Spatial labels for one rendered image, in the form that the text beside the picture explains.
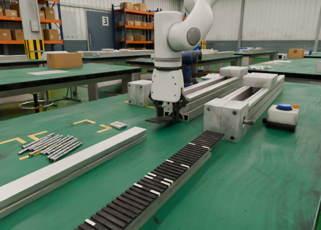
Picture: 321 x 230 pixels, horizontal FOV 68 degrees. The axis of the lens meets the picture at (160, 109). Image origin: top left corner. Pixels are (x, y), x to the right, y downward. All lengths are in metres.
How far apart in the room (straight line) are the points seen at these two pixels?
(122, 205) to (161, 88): 0.45
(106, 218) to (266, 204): 0.26
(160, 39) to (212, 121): 0.28
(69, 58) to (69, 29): 9.93
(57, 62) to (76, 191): 2.28
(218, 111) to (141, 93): 0.42
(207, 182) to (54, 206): 0.27
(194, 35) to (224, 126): 0.26
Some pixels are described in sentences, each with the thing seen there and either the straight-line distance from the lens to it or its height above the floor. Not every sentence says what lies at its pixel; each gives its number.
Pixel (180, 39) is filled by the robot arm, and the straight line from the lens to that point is 0.65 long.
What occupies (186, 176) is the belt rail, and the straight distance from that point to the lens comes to 0.48.
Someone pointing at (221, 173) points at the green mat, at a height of 0.78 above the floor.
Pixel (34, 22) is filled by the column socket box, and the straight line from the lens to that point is 6.53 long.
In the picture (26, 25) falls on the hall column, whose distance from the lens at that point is 6.50.
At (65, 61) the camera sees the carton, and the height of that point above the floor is 0.85.
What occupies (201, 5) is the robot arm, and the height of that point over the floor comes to 1.14.
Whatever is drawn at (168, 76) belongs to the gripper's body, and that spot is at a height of 0.94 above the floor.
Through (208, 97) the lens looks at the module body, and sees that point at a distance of 0.96.
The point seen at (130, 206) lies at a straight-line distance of 0.38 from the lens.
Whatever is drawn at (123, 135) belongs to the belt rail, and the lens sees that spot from 0.63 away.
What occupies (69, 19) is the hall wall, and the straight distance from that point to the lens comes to 12.71.
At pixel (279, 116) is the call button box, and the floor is 0.82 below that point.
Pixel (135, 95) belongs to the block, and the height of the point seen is 0.82.
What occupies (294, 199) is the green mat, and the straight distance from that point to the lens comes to 0.50.
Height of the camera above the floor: 1.04
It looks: 16 degrees down
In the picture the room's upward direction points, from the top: straight up
